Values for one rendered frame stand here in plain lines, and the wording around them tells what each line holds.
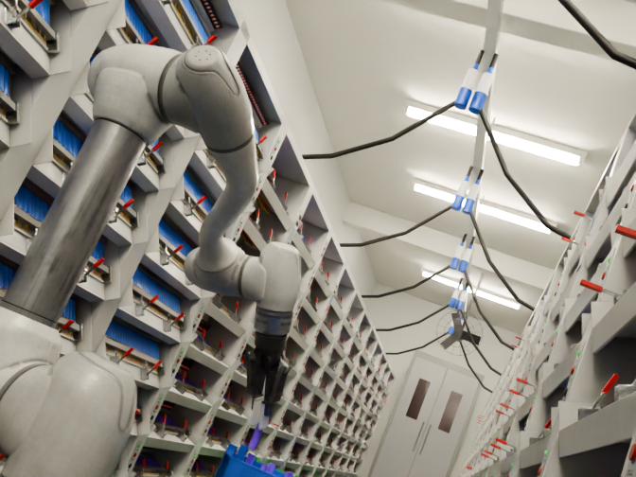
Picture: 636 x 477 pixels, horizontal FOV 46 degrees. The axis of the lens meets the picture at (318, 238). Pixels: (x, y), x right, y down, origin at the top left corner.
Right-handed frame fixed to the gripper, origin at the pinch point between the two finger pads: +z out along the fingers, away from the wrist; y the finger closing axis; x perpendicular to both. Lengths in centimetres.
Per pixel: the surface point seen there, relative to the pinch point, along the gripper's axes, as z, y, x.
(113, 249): -26, -76, 9
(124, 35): -87, -53, -12
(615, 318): -45, 81, -15
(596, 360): -34, 75, 1
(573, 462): -17, 76, -6
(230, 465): 8.7, 3.7, -12.5
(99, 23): -87, -46, -24
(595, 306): -43, 72, 4
